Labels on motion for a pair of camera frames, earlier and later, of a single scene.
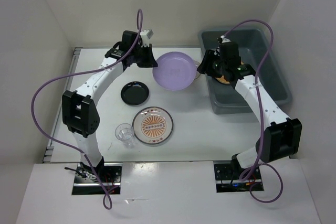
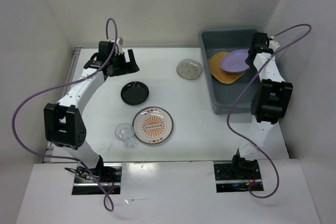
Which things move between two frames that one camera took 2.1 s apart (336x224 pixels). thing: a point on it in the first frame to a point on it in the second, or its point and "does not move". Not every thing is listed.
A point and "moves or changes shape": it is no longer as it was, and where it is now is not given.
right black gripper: (209, 55) to (249, 63)
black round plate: (134, 93) does not move
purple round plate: (175, 71) moves or changes shape
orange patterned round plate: (153, 125) does not move
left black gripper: (150, 62) to (128, 67)
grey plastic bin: (254, 50) does not move
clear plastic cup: (125, 133) does not move
